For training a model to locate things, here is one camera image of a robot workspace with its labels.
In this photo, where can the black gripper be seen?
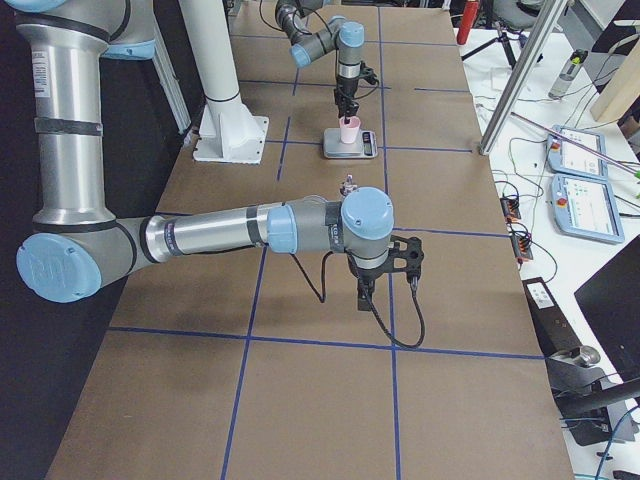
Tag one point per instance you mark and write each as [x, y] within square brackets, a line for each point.
[369, 274]
[346, 87]

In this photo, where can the pink plastic cup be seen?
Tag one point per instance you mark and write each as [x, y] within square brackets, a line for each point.
[349, 129]

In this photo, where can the clear glass sauce bottle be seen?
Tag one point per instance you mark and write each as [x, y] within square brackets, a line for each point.
[348, 186]

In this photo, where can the white digital kitchen scale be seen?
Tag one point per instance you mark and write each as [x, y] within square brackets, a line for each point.
[364, 146]

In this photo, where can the red cylinder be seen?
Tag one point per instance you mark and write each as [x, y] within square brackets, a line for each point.
[467, 20]

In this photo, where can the far blue teach pendant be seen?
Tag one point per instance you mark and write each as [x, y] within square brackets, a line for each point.
[567, 158]

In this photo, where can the blue teach pendant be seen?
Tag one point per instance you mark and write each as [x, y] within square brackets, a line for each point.
[567, 158]
[586, 208]

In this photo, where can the near blue teach pendant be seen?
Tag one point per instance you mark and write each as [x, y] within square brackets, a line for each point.
[586, 208]

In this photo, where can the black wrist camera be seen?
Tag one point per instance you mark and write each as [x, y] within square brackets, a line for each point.
[407, 255]

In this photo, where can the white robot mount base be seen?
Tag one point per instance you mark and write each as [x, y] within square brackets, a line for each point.
[228, 131]

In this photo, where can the aluminium frame post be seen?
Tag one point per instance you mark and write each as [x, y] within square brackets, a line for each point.
[547, 19]

